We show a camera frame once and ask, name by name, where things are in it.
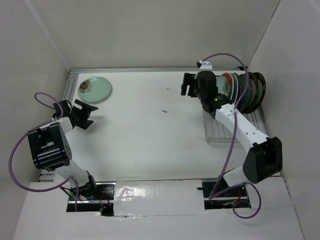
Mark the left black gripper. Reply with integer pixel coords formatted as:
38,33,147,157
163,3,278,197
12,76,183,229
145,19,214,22
69,99,99,130

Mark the mint plate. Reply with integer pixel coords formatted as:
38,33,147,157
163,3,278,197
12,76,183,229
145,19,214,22
216,76,231,98
77,76,112,103

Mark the red floral plate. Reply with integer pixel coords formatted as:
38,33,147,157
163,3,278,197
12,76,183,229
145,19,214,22
222,72,234,103
231,73,241,103

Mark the dark blue plate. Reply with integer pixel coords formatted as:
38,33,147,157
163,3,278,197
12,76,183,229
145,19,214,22
237,73,251,111
243,72,256,114

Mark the dark blue plate front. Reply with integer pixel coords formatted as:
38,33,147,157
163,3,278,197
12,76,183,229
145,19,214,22
243,72,256,114

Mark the brown rim plate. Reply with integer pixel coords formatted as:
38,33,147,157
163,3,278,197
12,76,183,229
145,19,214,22
253,72,266,111
247,73,259,114

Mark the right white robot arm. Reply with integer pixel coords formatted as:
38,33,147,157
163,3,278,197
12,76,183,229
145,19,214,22
181,70,283,196

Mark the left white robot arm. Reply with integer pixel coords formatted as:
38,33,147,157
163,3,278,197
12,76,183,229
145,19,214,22
27,99,99,200

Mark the white taped cover panel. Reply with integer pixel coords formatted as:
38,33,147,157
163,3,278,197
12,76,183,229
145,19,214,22
113,179,205,217

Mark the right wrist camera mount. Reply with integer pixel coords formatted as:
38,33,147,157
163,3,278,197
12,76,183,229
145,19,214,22
196,60,213,75

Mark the wire dish rack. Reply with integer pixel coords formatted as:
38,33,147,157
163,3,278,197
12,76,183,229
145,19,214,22
199,72,268,146

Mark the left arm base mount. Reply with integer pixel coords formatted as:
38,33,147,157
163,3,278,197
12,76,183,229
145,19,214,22
61,182,116,217

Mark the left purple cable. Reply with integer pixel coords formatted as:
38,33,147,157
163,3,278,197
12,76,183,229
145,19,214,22
8,92,81,213

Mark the purple cable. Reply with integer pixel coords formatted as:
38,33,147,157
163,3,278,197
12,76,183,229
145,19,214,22
8,92,81,213
203,52,263,220

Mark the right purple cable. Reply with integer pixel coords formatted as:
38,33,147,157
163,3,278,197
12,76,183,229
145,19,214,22
203,52,263,220

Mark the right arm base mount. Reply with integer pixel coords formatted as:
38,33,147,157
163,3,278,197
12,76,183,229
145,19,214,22
197,179,251,210

